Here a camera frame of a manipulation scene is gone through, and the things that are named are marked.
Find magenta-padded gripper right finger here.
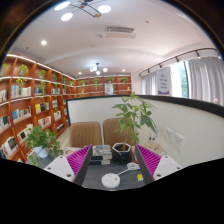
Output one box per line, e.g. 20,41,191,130
134,144,184,185

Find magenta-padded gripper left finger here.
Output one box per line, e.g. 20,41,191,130
43,144,94,187

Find beige and red book stack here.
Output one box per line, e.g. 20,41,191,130
148,143,168,157

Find white book with pink cover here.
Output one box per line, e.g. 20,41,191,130
62,147,87,158

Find leafy plant in white pot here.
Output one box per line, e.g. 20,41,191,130
24,124,64,168

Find clear acrylic sign stand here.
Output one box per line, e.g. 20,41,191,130
147,129,158,149

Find tan upholstered chair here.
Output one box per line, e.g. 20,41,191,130
102,117,134,146
69,121,103,148

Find small tree in black pot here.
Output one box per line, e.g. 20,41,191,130
111,92,159,164

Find round white power strip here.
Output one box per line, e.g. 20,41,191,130
100,172,122,190

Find orange wooden bookshelf unit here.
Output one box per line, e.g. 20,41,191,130
0,53,133,164

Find grey curtain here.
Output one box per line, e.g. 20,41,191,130
184,55,224,107
140,71,158,96

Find white and purple hanging banner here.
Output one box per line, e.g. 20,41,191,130
155,67,173,97

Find white poster on shelf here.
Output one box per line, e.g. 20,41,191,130
104,83,114,96

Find ceiling chandelier with round lamps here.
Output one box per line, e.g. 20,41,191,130
89,62,109,76
54,0,113,23

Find recessed ceiling lights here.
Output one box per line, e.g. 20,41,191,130
40,39,128,79

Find ceiling air vent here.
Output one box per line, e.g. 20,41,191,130
104,25,137,39

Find white wall outlet plate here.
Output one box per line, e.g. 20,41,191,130
173,132,186,152
163,126,175,145

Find black ceiling track light rail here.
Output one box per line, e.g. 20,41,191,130
138,47,221,77

